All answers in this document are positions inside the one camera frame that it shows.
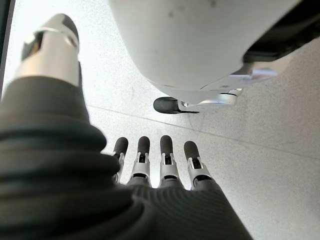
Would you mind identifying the black robot left foot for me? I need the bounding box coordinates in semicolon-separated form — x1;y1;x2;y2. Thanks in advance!
153;96;201;115

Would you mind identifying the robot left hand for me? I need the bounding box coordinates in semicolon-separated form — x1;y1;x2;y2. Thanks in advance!
0;13;254;240

